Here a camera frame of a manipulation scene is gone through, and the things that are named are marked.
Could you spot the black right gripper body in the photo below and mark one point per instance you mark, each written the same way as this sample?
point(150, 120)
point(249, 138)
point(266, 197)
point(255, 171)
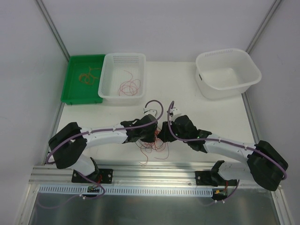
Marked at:
point(170, 131)

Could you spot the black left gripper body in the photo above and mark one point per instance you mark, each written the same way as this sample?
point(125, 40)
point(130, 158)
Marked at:
point(151, 129)

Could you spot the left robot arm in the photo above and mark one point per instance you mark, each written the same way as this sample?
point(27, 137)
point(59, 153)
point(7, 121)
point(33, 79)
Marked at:
point(67, 146)

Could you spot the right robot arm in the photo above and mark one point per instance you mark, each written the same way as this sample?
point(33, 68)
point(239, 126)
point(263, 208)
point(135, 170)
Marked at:
point(259, 162)

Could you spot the white perforated plastic basket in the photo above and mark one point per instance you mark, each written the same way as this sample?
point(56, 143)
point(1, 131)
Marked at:
point(123, 78)

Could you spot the white plastic tub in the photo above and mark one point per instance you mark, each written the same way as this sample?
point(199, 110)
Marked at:
point(225, 73)

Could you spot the green plastic tray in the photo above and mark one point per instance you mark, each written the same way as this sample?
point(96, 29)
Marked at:
point(82, 80)

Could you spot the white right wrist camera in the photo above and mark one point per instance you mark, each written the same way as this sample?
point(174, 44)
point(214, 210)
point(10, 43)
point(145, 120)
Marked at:
point(174, 113)

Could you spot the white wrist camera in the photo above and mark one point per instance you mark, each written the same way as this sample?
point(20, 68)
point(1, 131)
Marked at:
point(152, 112)
point(174, 113)

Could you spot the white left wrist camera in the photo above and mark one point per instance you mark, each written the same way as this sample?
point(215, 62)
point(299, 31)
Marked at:
point(152, 112)

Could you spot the aluminium mounting rail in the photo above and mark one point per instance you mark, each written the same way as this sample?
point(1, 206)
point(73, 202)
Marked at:
point(153, 174)

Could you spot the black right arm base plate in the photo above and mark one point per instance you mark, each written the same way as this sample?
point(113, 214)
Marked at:
point(203, 178)

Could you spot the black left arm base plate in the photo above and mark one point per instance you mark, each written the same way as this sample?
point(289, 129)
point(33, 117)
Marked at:
point(102, 176)

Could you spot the white slotted cable duct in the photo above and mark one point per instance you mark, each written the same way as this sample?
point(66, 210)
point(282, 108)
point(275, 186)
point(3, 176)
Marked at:
point(126, 190)

